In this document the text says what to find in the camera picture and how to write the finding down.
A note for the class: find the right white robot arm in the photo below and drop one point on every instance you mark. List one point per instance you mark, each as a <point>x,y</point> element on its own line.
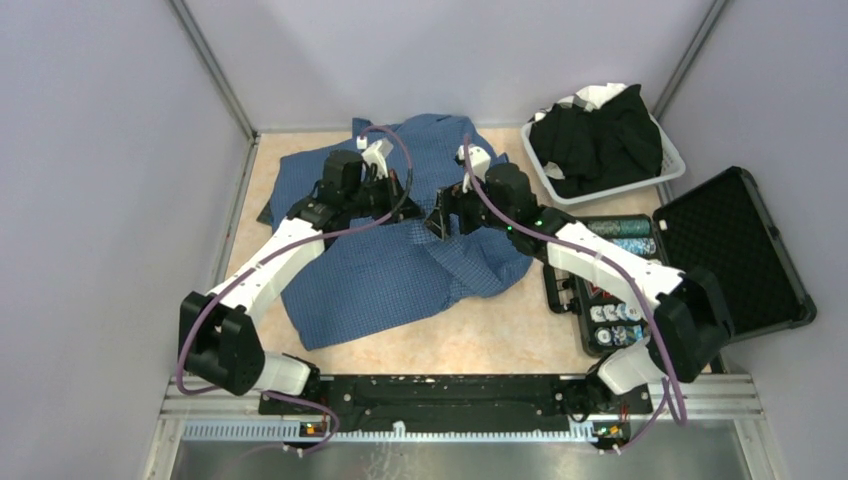
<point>688,318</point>

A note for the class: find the white garment in basket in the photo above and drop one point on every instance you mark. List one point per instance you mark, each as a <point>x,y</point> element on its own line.
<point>591,97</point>

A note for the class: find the black poker chip case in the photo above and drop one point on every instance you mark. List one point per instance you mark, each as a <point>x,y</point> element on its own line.
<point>722,225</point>

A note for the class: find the black shirt in basket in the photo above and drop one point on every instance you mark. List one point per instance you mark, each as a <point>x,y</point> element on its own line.
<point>596,146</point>

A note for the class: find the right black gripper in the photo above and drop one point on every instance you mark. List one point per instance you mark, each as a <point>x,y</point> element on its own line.
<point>453,201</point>

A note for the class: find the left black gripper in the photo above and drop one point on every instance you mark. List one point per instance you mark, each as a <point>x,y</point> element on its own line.
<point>390,184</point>

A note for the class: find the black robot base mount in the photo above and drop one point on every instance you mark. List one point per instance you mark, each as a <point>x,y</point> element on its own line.
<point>470,403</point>

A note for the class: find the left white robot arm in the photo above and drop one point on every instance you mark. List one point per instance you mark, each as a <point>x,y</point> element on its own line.
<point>218,330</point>

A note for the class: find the blue checkered long sleeve shirt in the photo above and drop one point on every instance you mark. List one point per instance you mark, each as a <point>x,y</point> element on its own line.
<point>395,274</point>

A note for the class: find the white plastic laundry basket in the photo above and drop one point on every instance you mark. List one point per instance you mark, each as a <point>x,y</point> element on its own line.
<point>666,166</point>

